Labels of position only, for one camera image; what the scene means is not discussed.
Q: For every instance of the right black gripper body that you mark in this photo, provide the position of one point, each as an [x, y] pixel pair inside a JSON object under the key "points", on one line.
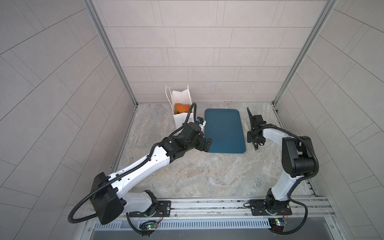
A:
{"points": [[252, 137]]}

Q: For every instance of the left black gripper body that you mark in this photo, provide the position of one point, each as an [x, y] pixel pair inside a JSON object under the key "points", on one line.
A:
{"points": [[196, 144]]}

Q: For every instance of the reddish brown croissant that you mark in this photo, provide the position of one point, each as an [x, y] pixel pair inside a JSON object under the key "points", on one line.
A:
{"points": [[181, 108]]}

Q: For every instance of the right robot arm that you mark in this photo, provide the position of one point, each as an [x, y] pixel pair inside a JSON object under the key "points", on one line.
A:
{"points": [[298, 160]]}

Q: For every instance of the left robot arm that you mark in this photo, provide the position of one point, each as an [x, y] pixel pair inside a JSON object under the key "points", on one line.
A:
{"points": [[111, 195]]}

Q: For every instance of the white paper bag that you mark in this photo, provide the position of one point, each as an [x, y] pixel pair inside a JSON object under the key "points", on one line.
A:
{"points": [[181, 98]]}

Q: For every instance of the blue rectangular tray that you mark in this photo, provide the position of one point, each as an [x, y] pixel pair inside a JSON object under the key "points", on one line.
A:
{"points": [[224, 127]]}

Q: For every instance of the right circuit board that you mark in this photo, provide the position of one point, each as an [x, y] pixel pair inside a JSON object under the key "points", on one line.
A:
{"points": [[278, 225]]}

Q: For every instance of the circuit board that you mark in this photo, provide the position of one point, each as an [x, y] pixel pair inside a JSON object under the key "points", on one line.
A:
{"points": [[149, 226], [278, 225]]}

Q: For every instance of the left circuit board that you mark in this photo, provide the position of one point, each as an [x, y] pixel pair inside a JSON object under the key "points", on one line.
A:
{"points": [[149, 226]]}

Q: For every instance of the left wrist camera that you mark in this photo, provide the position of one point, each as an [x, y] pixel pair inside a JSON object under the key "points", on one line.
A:
{"points": [[201, 122]]}

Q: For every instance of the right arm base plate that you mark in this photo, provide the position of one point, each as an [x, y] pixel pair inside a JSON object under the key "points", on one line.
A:
{"points": [[270, 208]]}

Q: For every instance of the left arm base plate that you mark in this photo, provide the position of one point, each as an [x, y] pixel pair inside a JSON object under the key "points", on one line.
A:
{"points": [[163, 209]]}

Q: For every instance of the aluminium rail frame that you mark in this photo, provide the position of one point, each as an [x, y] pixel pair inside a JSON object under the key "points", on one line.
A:
{"points": [[313, 218]]}

